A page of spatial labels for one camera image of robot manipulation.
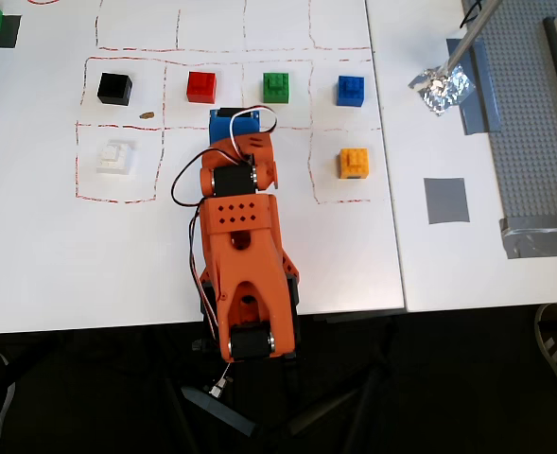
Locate crumpled aluminium foil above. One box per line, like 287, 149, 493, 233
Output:
408, 64, 477, 117

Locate yellow lego block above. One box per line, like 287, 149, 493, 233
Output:
338, 148, 371, 181

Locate metal pole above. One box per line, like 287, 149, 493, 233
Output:
441, 0, 504, 77

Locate white wire with connector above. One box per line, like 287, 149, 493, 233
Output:
209, 361, 235, 398

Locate silver duct tape strip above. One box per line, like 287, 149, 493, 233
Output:
498, 215, 557, 260

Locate thin black cable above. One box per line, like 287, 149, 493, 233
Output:
458, 0, 486, 30

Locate white lego block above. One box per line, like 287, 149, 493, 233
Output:
95, 138, 136, 177

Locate black lego block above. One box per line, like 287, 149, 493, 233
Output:
96, 72, 133, 107

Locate grey square marker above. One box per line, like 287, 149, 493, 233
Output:
423, 177, 471, 225

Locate grey lego baseplate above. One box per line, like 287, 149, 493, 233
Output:
461, 0, 557, 228

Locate dark grey floor leg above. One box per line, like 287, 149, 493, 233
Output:
287, 366, 388, 437
181, 385, 256, 439

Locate gripper servo cable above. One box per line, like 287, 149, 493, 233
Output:
229, 103, 280, 160

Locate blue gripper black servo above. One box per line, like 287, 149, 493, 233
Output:
208, 108, 262, 146

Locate red lego block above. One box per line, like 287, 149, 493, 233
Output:
185, 71, 218, 104

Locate blue lego block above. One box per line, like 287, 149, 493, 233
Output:
336, 75, 367, 108

